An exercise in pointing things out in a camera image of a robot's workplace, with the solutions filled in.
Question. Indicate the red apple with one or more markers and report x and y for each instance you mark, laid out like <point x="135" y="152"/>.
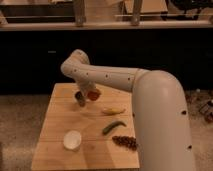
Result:
<point x="93" y="95"/>

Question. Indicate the brown grape bunch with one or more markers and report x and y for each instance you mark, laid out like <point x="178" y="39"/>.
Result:
<point x="125" y="141"/>

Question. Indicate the green cucumber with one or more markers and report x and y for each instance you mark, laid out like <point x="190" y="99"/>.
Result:
<point x="111" y="126"/>

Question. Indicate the metal cup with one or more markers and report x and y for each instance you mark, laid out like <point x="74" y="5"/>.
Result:
<point x="80" y="99"/>

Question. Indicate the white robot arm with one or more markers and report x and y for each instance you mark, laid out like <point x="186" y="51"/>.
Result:
<point x="160" y="114"/>

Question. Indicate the white bowl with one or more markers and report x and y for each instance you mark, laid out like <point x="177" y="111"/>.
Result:
<point x="72" y="140"/>

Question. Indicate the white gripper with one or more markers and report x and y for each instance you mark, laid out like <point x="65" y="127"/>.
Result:
<point x="85" y="87"/>

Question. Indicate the wooden board table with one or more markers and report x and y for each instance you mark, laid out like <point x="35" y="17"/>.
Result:
<point x="97" y="151"/>

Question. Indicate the yellow banana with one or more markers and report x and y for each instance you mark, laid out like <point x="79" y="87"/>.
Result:
<point x="113" y="111"/>

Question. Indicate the wooden rail frame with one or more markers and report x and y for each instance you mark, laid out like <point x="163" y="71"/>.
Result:
<point x="104" y="14"/>

